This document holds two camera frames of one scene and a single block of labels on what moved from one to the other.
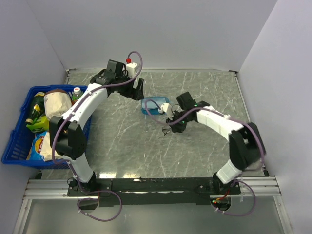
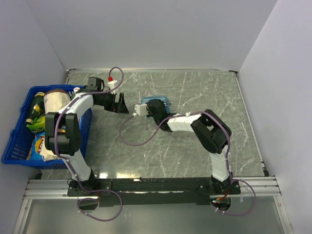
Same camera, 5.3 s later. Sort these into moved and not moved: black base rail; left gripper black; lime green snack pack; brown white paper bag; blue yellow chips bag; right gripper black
Moved: left gripper black; right gripper black
Not moved: brown white paper bag; blue yellow chips bag; black base rail; lime green snack pack
